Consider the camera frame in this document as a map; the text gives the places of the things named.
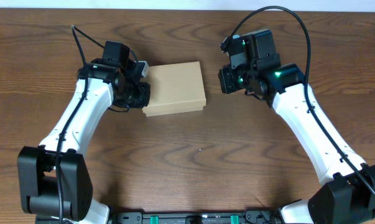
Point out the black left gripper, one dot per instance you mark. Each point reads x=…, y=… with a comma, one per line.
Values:
x=142, y=95

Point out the black mounting rail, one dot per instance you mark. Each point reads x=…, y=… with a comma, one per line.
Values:
x=245, y=217

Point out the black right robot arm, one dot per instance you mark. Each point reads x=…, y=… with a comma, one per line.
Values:
x=347, y=193

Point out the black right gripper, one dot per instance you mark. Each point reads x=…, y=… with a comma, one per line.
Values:
x=225, y=79

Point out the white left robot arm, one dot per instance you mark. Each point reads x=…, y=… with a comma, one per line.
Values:
x=54, y=181

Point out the cardboard box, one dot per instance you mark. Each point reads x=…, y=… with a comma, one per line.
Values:
x=175, y=88

